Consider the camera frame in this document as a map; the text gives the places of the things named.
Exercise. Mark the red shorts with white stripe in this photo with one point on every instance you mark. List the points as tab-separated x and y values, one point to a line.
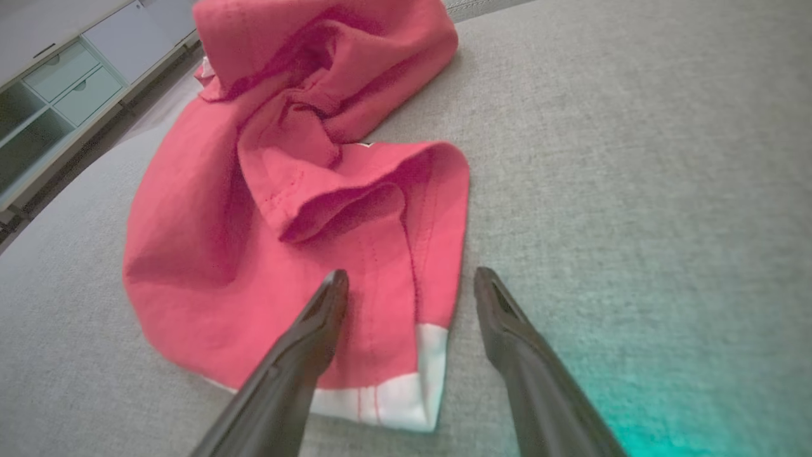
203	266

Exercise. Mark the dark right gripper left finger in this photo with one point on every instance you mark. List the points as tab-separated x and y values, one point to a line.
285	387

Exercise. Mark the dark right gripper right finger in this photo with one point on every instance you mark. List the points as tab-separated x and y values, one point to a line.
539	393

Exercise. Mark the low grey sideboard cabinet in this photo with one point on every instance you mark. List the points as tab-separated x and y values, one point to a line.
70	82

